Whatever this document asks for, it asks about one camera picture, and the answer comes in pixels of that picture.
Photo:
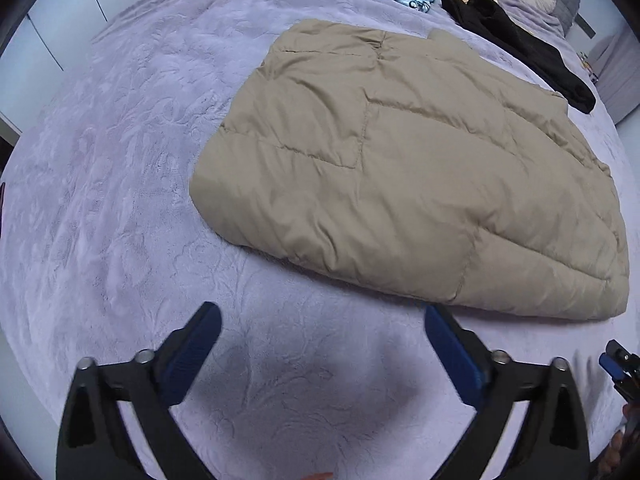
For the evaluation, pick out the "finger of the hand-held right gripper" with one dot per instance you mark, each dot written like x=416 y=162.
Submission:
x=612 y=366
x=620 y=347

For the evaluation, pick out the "lavender plush blanket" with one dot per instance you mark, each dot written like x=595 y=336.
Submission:
x=140 y=185

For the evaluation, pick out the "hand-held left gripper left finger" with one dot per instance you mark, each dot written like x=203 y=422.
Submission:
x=192 y=355

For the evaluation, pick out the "beige puffer jacket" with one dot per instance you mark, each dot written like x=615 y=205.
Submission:
x=410 y=180

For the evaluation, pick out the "small boxes on nightstand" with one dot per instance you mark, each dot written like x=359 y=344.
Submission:
x=590 y=66

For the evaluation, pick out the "black folded garment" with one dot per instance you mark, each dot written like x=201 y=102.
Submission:
x=525 y=47

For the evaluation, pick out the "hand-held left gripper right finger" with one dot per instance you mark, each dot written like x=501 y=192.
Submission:
x=457 y=355

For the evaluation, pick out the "pale grey curtain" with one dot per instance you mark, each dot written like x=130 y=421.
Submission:
x=617 y=75

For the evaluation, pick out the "person's right hand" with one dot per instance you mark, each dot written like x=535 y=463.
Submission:
x=619 y=444

